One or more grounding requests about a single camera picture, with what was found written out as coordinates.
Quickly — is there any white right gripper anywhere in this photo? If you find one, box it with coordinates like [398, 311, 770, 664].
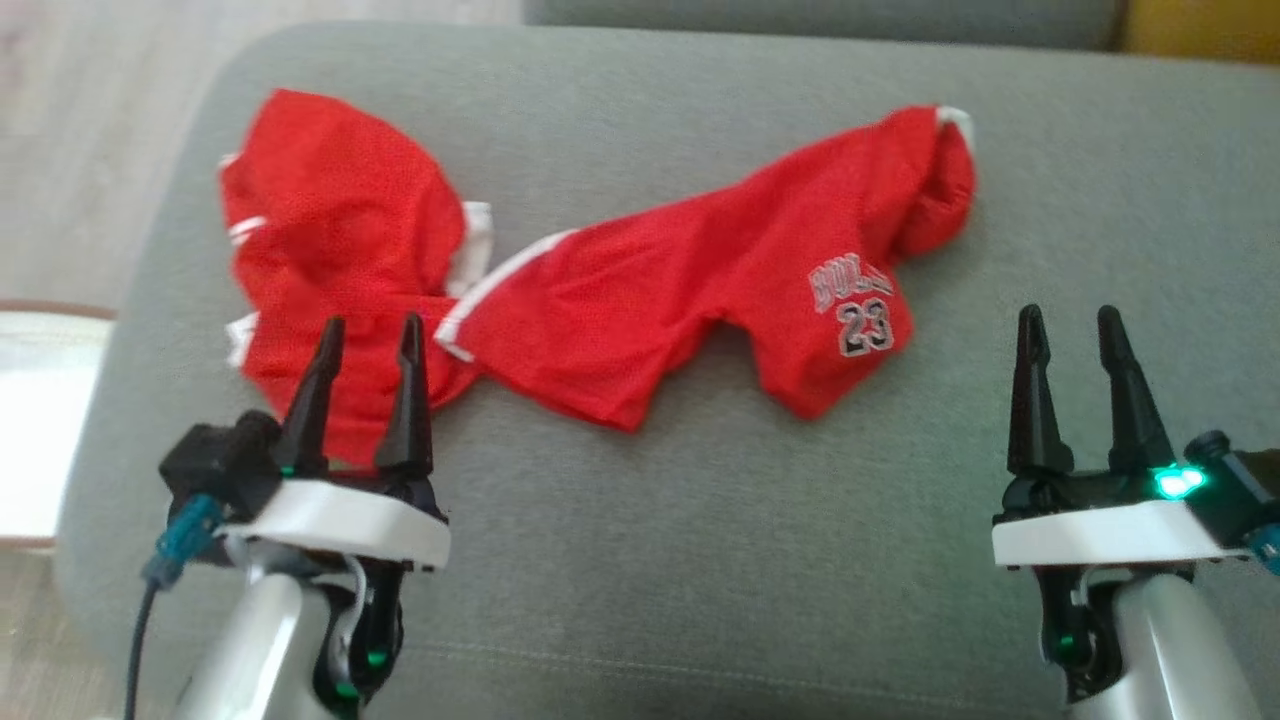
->
[990, 305, 1251, 571]

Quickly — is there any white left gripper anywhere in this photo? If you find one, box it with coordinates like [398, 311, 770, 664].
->
[215, 312, 451, 571]

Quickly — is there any red jersey with white trim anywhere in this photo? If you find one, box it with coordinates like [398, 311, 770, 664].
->
[218, 88, 496, 469]

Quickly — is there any red basketball shorts number 23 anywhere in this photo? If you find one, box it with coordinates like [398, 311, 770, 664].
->
[432, 103, 978, 433]

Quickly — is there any grey sofa seat cushion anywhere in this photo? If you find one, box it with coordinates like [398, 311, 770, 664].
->
[55, 20, 1280, 720]

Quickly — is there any yellow cushion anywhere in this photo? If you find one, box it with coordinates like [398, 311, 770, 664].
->
[1120, 0, 1280, 66]

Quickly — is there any grey sofa back cushion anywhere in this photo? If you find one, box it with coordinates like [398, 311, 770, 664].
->
[522, 0, 1126, 51]

